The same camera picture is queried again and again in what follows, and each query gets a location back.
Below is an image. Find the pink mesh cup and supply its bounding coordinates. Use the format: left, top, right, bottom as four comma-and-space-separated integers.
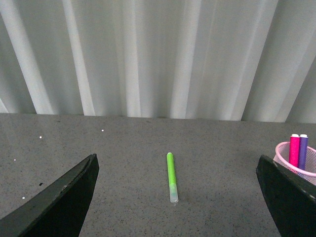
273, 142, 316, 185

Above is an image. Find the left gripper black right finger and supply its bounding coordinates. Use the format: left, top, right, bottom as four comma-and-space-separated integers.
256, 155, 316, 237

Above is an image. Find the purple marker pen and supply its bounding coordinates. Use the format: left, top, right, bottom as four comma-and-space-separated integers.
298, 134, 308, 170

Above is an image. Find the white pleated curtain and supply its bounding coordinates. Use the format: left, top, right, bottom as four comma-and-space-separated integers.
0, 0, 316, 123

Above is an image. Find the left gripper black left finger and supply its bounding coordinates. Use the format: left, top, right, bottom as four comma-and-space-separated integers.
0, 154, 99, 237

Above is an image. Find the green marker pen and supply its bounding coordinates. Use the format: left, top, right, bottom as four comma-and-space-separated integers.
166, 152, 179, 203

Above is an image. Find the pink marker pen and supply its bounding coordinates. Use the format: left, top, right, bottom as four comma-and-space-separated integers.
289, 134, 300, 167

